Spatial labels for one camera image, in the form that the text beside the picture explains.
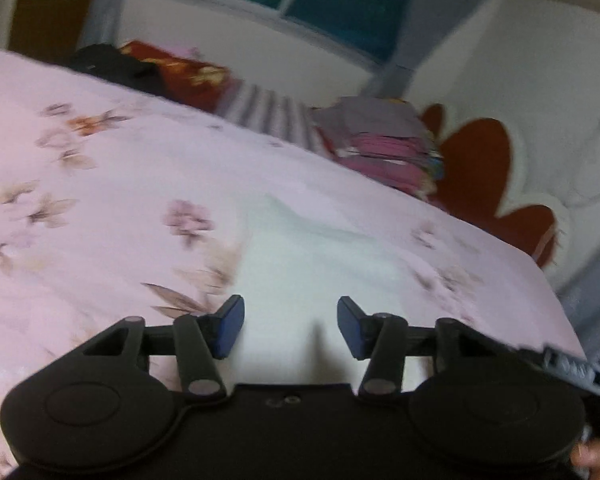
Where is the pale green knit sweater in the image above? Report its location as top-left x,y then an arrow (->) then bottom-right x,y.
220,197 -> 404,386

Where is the stack of folded clothes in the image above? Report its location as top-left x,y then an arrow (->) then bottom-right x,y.
311,96 -> 444,202

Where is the person's right hand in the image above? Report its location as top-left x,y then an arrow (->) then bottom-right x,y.
570,439 -> 600,480

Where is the grey patterned side curtain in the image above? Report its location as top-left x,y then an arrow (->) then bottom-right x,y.
558,252 -> 600,362

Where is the pink floral bed sheet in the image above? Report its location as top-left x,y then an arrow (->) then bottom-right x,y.
0,50 -> 582,479

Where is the red white wooden headboard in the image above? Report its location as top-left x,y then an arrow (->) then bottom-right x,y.
420,103 -> 571,276

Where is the grey striped pillow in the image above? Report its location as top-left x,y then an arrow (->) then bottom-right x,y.
215,80 -> 332,159

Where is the red patterned blanket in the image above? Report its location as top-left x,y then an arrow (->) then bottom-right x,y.
120,40 -> 235,113

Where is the black garment on bed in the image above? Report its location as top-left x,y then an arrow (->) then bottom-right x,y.
67,44 -> 168,98

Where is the left grey curtain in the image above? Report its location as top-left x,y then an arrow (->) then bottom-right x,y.
76,0 -> 124,50

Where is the right grey curtain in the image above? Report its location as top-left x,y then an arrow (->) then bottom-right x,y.
361,0 -> 483,99

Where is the brown wooden door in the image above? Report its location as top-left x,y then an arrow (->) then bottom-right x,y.
8,0 -> 92,63

